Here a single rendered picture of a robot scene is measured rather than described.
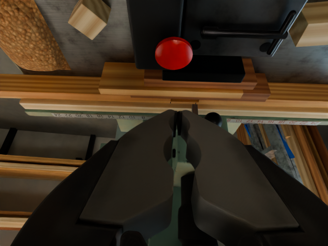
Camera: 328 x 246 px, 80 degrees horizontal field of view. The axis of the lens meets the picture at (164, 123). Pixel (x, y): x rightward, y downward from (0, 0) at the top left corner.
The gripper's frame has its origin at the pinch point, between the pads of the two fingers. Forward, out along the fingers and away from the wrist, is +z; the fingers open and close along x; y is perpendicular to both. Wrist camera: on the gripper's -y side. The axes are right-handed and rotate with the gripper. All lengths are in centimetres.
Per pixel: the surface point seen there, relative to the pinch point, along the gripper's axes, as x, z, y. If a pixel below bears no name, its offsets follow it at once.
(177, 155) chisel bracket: 0.9, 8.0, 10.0
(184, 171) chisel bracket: 2.1, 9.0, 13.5
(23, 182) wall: -162, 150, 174
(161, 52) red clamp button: -1.2, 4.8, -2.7
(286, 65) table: 18.7, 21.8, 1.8
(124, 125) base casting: -16, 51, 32
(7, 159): -154, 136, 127
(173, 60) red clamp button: -0.2, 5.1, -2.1
